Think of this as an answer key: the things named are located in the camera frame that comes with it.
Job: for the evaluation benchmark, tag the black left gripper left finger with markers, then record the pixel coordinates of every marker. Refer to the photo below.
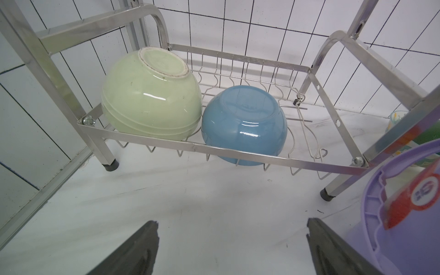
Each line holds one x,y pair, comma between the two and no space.
136,256

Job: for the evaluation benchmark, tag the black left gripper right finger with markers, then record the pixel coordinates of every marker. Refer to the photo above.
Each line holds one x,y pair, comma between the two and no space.
331,255

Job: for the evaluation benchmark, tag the purple plastic bucket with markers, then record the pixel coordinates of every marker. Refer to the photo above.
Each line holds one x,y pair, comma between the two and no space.
400,234

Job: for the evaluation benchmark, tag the blue ceramic bowl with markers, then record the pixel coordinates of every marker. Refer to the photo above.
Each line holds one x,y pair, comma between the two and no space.
245,118

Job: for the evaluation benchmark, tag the pale green ceramic bowl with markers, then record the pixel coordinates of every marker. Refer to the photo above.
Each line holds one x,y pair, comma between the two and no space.
152,92

